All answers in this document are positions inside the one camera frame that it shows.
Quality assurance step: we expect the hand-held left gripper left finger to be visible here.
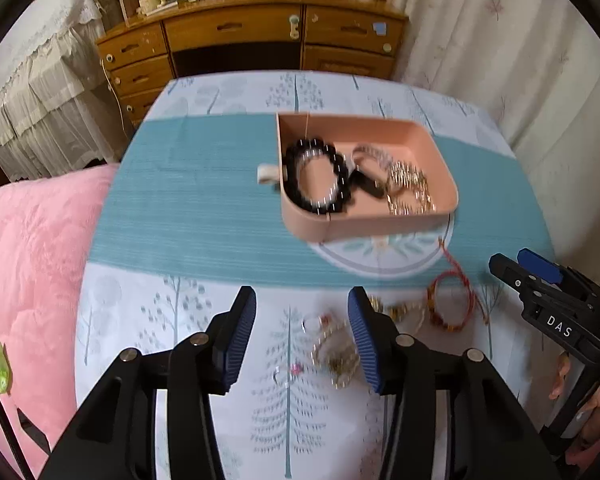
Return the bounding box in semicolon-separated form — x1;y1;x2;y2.
39;286;257;480

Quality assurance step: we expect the white leaf print curtain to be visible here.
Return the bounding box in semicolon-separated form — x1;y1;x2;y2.
380;0;600;281

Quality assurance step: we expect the dark oval bracelet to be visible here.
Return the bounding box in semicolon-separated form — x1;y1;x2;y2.
349;167;390;202

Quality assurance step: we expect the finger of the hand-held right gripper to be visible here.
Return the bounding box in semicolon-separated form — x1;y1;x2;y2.
517;248;600;306
489;253;547;307

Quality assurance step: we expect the pink blanket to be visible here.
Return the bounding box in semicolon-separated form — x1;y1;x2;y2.
0;162;122;467

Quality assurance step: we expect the white lace cloth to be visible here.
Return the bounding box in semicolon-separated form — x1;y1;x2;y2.
0;0;133;182

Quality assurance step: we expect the gold bead bracelet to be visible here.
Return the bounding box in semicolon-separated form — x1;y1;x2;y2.
369;296;427;332

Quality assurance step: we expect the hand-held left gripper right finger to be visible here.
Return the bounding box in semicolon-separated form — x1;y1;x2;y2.
347;287;561;480

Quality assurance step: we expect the white tape roll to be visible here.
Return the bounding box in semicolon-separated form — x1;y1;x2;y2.
257;163;282;187

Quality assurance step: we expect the gold chain in tray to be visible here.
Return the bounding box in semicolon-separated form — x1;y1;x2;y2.
384;159;438;217

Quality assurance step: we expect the silver chain bracelet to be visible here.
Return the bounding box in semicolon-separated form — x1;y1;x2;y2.
352;143;397;171

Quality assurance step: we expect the pink jewelry tray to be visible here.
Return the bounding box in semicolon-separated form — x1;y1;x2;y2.
275;111;460;242

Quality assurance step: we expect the red cord beaded bracelet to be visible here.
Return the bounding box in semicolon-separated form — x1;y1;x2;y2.
426;236;492;332

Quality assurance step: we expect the tree print tablecloth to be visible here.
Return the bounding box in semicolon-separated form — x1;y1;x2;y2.
74;70;557;480

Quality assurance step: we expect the gold chain necklace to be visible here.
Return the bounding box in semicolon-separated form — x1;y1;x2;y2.
309;311;367;392

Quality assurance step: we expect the wooden dresser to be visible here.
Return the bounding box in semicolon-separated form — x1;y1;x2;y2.
95;0;411;129

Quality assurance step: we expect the pink gem ring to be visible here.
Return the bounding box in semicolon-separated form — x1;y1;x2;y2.
274;361;305;387

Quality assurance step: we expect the black bead bracelet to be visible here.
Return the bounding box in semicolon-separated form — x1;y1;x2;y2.
284;138;354;219

